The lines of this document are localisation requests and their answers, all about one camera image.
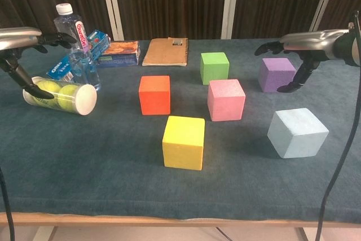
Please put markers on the clear plastic water bottle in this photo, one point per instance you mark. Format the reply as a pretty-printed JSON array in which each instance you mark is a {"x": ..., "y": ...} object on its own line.
[{"x": 67, "y": 26}]

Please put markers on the green foam cube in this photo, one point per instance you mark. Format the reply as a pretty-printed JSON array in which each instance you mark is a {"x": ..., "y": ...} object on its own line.
[{"x": 214, "y": 69}]

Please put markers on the pink foam cube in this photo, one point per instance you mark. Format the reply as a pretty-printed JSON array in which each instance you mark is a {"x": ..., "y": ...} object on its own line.
[{"x": 225, "y": 102}]

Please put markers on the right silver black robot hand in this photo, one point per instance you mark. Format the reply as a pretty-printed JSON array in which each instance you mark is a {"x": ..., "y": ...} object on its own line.
[{"x": 310, "y": 44}]

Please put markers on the small blue drink carton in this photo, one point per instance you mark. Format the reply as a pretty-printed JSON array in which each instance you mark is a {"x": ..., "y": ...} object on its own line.
[{"x": 98, "y": 42}]

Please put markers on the light blue foam cube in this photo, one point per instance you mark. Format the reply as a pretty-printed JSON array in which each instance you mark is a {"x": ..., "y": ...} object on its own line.
[{"x": 293, "y": 136}]

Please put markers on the brown spiral notebook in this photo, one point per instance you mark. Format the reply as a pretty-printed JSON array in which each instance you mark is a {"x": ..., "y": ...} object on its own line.
[{"x": 166, "y": 52}]

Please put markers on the orange foam cube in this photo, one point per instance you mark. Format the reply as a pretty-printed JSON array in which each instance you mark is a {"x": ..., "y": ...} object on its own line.
[{"x": 155, "y": 97}]

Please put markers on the yellow tennis ball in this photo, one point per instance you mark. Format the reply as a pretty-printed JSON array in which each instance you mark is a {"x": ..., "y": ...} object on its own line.
[
  {"x": 69, "y": 95},
  {"x": 46, "y": 85}
]

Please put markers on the blue orange cracker box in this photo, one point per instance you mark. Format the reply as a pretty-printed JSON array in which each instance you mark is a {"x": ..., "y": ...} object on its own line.
[{"x": 121, "y": 52}]

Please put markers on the yellow foam cube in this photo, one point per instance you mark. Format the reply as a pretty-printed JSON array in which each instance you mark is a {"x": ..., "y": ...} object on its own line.
[{"x": 183, "y": 148}]

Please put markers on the blue Oreo packet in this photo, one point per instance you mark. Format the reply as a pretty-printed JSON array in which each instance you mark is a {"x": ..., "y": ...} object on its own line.
[{"x": 57, "y": 71}]

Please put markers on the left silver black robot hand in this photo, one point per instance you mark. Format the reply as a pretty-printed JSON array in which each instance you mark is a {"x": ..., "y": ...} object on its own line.
[{"x": 19, "y": 37}]

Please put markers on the dark blue table cloth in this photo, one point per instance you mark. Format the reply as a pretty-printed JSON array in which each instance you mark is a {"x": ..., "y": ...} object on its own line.
[{"x": 112, "y": 181}]

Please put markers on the clear tennis ball tube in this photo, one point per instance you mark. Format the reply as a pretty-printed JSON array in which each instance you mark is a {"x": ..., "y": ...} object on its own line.
[{"x": 86, "y": 100}]

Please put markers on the purple foam cube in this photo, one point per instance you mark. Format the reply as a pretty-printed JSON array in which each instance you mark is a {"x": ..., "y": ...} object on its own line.
[{"x": 275, "y": 76}]

